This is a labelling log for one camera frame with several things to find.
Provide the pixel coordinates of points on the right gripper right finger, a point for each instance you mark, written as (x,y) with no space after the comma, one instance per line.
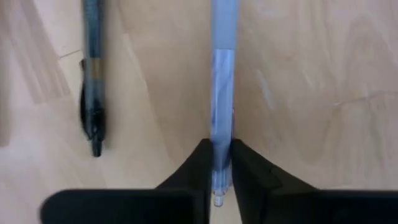
(264,193)

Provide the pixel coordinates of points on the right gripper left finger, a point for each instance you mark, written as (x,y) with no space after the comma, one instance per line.
(186,193)

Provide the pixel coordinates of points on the black pen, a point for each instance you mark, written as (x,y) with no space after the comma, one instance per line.
(93,77)

